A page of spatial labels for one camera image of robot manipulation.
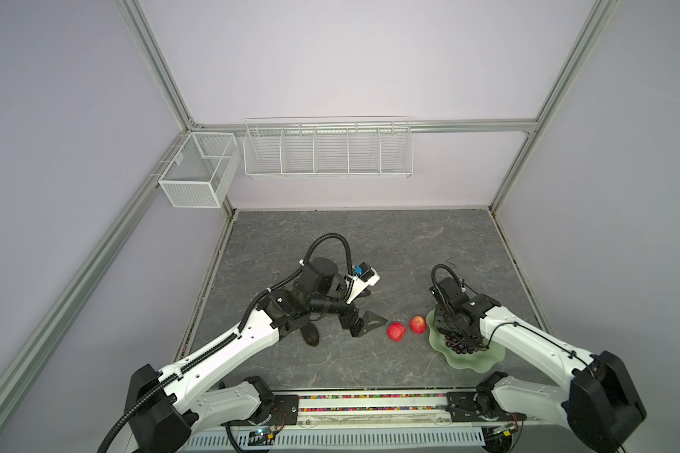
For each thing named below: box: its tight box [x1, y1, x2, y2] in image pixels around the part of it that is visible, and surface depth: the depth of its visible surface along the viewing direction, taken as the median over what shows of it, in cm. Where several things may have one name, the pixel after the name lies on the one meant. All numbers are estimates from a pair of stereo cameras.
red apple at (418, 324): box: [409, 314, 428, 335], surface depth 86 cm
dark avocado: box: [299, 321, 320, 347], surface depth 86 cm
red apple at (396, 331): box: [387, 321, 407, 342], surface depth 85 cm
